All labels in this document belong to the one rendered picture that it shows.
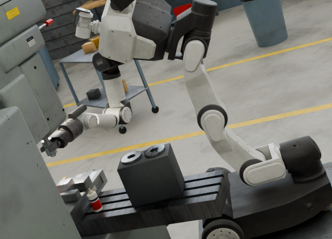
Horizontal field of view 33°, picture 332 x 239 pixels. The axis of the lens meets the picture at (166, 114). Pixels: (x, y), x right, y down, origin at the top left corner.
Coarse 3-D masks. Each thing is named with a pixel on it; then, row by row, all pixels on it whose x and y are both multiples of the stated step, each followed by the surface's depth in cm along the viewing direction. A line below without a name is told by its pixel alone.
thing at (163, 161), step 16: (160, 144) 230; (128, 160) 226; (144, 160) 224; (160, 160) 222; (176, 160) 234; (128, 176) 226; (144, 176) 226; (160, 176) 225; (176, 176) 225; (128, 192) 229; (144, 192) 228; (160, 192) 228; (176, 192) 227
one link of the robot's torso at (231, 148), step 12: (204, 120) 260; (216, 120) 259; (216, 132) 261; (228, 132) 269; (216, 144) 266; (228, 144) 266; (240, 144) 269; (228, 156) 271; (240, 156) 271; (252, 156) 271; (264, 156) 281; (240, 168) 273
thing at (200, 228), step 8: (328, 168) 307; (328, 176) 300; (320, 216) 271; (328, 216) 268; (200, 224) 301; (304, 224) 269; (312, 224) 267; (320, 224) 265; (328, 224) 263; (200, 232) 294; (280, 232) 270; (288, 232) 268; (296, 232) 266; (304, 232) 264; (312, 232) 262; (320, 232) 260; (328, 232) 258
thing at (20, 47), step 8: (24, 32) 219; (32, 32) 224; (40, 32) 229; (8, 40) 209; (16, 40) 213; (24, 40) 217; (32, 40) 222; (40, 40) 228; (0, 48) 203; (8, 48) 207; (16, 48) 212; (24, 48) 216; (32, 48) 221; (40, 48) 228; (0, 56) 202; (8, 56) 206; (16, 56) 210; (24, 56) 215; (0, 64) 202; (8, 64) 205; (16, 64) 210
